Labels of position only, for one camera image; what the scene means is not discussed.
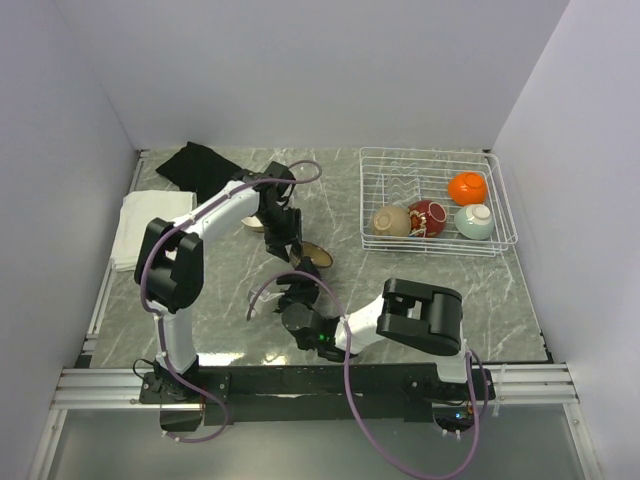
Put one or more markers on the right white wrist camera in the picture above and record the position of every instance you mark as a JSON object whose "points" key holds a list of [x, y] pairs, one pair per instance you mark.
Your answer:
{"points": [[266, 302]]}

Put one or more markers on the light teal white bowl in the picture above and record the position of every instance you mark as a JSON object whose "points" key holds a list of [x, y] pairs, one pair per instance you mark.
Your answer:
{"points": [[475, 221]]}

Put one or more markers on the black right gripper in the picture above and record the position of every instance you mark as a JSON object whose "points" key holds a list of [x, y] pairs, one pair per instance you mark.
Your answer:
{"points": [[301, 285]]}

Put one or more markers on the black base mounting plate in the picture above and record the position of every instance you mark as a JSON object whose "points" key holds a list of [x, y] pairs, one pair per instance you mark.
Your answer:
{"points": [[316, 392]]}

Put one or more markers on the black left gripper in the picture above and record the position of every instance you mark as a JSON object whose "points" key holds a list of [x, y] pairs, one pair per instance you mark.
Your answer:
{"points": [[276, 243]]}

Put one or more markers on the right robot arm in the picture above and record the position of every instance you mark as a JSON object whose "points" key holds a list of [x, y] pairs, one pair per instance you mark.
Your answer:
{"points": [[424, 317]]}

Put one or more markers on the orange bowl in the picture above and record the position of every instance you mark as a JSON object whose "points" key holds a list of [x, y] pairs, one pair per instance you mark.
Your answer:
{"points": [[468, 188]]}

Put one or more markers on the black cloth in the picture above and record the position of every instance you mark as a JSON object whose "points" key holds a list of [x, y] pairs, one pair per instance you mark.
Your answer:
{"points": [[198, 169]]}

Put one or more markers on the white wire dish rack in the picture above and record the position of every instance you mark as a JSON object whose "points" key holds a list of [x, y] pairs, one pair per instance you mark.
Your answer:
{"points": [[402, 176]]}

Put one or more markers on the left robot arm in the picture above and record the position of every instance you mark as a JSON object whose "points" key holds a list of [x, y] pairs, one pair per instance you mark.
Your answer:
{"points": [[171, 264]]}

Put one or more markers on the red floral bowl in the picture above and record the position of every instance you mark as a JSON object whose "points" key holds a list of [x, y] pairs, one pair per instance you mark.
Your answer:
{"points": [[428, 219]]}

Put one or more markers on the white cloth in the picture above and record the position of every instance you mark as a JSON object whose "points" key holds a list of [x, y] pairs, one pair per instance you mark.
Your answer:
{"points": [[138, 209]]}

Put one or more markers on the black patterned bowl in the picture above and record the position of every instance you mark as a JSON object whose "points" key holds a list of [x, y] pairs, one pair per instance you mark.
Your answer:
{"points": [[320, 258]]}

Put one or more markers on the plain beige bowl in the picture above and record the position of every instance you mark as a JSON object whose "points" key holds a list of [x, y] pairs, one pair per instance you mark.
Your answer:
{"points": [[391, 221]]}

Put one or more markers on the aluminium frame rail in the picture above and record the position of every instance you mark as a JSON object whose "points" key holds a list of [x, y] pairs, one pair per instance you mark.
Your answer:
{"points": [[511, 384]]}

